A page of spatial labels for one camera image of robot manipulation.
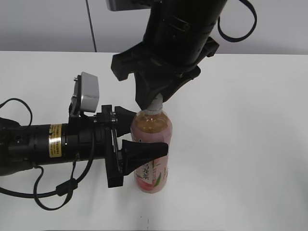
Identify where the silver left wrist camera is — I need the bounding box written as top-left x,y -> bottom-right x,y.
69,72 -> 100,117

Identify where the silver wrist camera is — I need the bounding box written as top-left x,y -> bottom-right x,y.
106,0 -> 153,12
69,72 -> 100,117

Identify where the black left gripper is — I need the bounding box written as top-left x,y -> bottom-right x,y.
67,105 -> 168,188

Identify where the pink peach tea bottle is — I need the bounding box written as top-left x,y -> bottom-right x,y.
130,109 -> 174,193

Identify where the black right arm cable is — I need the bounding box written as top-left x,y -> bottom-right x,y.
217,0 -> 257,41

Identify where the white bottle cap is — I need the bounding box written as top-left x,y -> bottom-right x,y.
145,93 -> 163,115

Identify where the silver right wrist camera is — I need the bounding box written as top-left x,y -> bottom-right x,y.
106,0 -> 153,12

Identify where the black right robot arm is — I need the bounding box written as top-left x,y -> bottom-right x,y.
111,0 -> 226,109

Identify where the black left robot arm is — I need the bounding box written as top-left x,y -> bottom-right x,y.
0,105 -> 168,188

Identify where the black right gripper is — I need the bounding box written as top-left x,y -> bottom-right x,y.
111,37 -> 219,110

